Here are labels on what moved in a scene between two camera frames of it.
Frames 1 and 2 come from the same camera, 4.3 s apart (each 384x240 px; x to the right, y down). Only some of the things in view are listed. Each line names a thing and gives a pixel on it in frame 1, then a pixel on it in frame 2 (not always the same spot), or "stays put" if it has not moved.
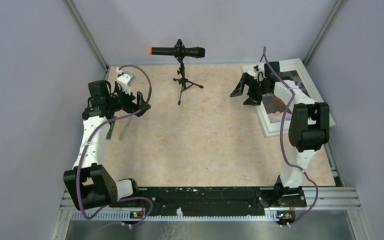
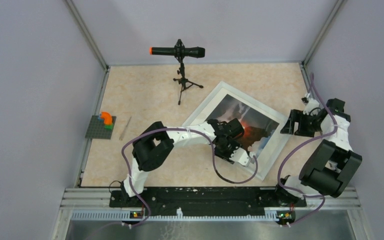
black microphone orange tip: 179,52 stays put
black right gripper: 253,100 → 298,116
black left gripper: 132,107 → 227,156
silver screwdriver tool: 125,128 stays put
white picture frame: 272,116 → 205,108
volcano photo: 275,107 → 258,128
